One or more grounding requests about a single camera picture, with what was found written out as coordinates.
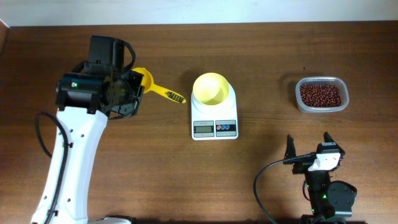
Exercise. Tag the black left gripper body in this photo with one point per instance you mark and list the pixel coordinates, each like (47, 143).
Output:
(129, 95)

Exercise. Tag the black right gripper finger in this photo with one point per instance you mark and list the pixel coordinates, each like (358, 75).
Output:
(327, 138)
(290, 151)

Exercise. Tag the yellow plastic scoop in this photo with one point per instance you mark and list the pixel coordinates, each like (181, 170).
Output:
(149, 85)

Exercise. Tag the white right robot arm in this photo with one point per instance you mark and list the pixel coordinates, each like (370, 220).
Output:
(331, 201)

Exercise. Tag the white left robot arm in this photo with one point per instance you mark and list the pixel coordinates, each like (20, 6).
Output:
(79, 129)

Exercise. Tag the white digital kitchen scale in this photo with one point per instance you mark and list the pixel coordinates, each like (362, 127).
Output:
(215, 122)

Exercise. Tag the yellow plastic bowl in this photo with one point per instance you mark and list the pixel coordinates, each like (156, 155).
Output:
(211, 89)

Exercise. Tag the red adzuki beans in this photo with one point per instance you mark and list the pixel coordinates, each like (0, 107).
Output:
(320, 96)

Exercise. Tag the clear plastic bean container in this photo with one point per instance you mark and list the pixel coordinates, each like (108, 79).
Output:
(339, 83)

